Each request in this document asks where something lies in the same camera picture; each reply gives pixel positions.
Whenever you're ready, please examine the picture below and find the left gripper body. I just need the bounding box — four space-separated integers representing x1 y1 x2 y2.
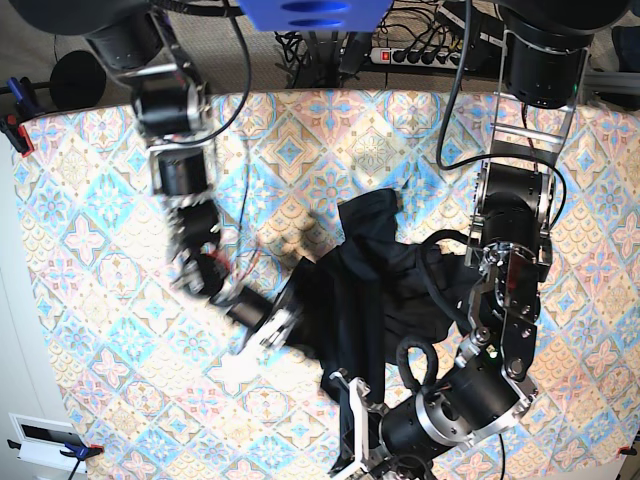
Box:
329 372 421 479

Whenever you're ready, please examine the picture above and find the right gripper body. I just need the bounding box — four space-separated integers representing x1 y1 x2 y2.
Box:
222 268 313 373

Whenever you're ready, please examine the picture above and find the black t-shirt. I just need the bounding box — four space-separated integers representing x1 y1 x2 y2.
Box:
292 188 501 475

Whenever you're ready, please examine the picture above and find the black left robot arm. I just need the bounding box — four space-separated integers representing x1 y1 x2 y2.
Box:
331 1 631 479

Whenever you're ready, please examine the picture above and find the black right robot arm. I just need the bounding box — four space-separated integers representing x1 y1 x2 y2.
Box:
12 1 317 366

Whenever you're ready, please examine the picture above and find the patterned colourful tablecloth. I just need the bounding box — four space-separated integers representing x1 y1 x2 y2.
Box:
2 91 639 479

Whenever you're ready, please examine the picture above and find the white power strip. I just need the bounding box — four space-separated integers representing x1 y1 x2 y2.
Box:
369 47 460 70

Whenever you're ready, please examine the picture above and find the red table clamp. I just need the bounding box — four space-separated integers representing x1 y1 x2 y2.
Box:
0 114 34 158

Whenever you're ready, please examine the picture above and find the white wall outlet box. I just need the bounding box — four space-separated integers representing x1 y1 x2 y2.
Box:
8 413 83 472

